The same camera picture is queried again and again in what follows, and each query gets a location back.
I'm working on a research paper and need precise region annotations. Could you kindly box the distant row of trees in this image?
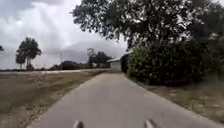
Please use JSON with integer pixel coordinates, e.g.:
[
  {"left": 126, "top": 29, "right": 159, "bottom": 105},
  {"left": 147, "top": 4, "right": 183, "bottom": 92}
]
[{"left": 49, "top": 48, "right": 113, "bottom": 71}]

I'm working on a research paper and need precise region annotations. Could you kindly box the small grey building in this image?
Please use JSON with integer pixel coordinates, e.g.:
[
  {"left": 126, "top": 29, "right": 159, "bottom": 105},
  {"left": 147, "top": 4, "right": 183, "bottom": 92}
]
[{"left": 106, "top": 54, "right": 129, "bottom": 70}]

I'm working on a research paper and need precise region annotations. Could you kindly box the grey paved path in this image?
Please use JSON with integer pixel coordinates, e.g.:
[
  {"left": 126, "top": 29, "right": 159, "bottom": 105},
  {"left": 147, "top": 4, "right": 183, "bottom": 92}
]
[{"left": 28, "top": 73, "right": 224, "bottom": 128}]

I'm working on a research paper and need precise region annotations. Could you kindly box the tall round-crowned tree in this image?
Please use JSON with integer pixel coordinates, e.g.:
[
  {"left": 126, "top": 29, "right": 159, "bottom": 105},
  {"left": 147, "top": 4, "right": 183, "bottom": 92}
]
[{"left": 14, "top": 36, "right": 43, "bottom": 71}]

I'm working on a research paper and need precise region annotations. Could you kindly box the robot's own part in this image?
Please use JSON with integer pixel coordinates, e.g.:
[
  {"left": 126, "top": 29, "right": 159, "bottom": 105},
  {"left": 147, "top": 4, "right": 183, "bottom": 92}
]
[
  {"left": 72, "top": 120, "right": 85, "bottom": 128},
  {"left": 144, "top": 119, "right": 157, "bottom": 128}
]

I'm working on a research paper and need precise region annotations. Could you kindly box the dry grass verge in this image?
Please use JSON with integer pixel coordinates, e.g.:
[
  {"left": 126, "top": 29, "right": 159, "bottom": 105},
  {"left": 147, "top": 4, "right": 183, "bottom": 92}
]
[{"left": 126, "top": 74, "right": 224, "bottom": 124}]

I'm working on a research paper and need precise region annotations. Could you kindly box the large dark tree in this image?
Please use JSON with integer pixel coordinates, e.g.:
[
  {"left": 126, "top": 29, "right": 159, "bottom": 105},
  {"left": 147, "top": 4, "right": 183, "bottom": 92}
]
[{"left": 71, "top": 0, "right": 224, "bottom": 52}]

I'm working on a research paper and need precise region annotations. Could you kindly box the pale distant road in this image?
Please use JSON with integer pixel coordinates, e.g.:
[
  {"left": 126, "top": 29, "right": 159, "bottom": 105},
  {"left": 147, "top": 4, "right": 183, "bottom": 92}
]
[{"left": 0, "top": 68, "right": 101, "bottom": 75}]

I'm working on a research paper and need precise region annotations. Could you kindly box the dry grass field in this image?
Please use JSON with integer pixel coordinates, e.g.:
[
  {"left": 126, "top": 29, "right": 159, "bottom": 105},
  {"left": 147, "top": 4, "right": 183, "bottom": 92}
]
[{"left": 0, "top": 69, "right": 109, "bottom": 128}]

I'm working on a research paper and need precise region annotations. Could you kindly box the dense green hedge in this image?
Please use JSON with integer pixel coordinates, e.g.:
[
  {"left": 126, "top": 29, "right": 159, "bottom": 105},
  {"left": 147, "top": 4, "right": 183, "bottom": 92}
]
[{"left": 120, "top": 39, "right": 224, "bottom": 87}]

